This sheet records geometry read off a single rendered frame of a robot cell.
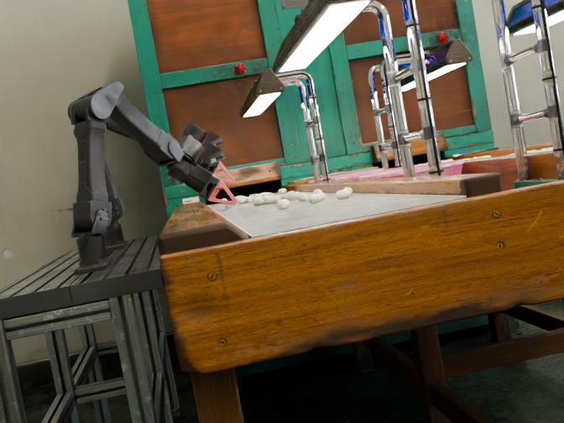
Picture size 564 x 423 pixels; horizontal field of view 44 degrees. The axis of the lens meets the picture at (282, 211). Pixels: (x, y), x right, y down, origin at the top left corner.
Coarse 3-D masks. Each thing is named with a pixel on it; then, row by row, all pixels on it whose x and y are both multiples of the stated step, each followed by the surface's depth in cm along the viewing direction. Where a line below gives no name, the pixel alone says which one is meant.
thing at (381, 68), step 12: (408, 60) 222; (372, 72) 235; (384, 72) 220; (372, 84) 235; (384, 84) 221; (372, 96) 236; (384, 96) 221; (384, 108) 224; (384, 144) 235; (396, 144) 221; (384, 156) 237; (396, 156) 222; (384, 168) 237
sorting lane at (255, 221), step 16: (304, 192) 222; (224, 208) 208; (240, 208) 188; (256, 208) 171; (272, 208) 157; (288, 208) 145; (304, 208) 135; (320, 208) 126; (336, 208) 118; (352, 208) 111; (368, 208) 105; (384, 208) 99; (400, 208) 94; (240, 224) 120; (256, 224) 113; (272, 224) 107; (288, 224) 101; (304, 224) 96; (320, 224) 92
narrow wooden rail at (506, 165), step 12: (504, 156) 157; (528, 156) 142; (540, 156) 137; (552, 156) 133; (468, 168) 173; (480, 168) 166; (492, 168) 160; (504, 168) 154; (516, 168) 148; (540, 168) 138; (552, 168) 134; (504, 180) 155; (516, 180) 149
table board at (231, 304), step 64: (512, 192) 93; (192, 256) 88; (256, 256) 89; (320, 256) 90; (384, 256) 91; (448, 256) 92; (512, 256) 93; (192, 320) 88; (256, 320) 89; (320, 320) 90; (384, 320) 91; (448, 320) 92
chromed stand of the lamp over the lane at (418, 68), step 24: (408, 0) 121; (384, 24) 136; (408, 24) 122; (384, 48) 137; (408, 72) 127; (432, 120) 123; (408, 144) 138; (432, 144) 123; (408, 168) 138; (432, 168) 123
